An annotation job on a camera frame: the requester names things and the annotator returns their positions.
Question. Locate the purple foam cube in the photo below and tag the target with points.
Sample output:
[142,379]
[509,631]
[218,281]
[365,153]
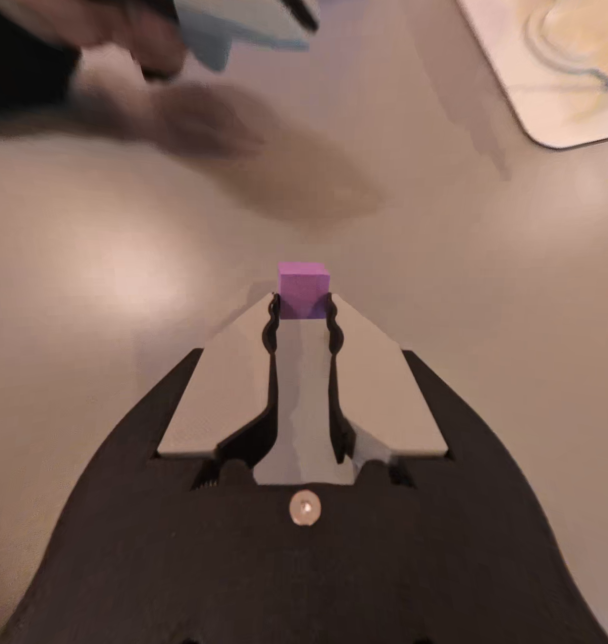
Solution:
[301,292]

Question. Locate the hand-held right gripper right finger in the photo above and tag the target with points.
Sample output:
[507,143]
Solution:
[384,392]

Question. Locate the person's left hand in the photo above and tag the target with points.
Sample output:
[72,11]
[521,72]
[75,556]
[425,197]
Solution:
[128,30]

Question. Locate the wooden board document stand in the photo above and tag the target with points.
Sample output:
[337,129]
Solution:
[560,65]

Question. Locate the person's left forearm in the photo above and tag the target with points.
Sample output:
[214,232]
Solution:
[22,60]

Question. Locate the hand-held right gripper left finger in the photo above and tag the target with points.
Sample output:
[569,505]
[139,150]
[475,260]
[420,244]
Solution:
[223,392]

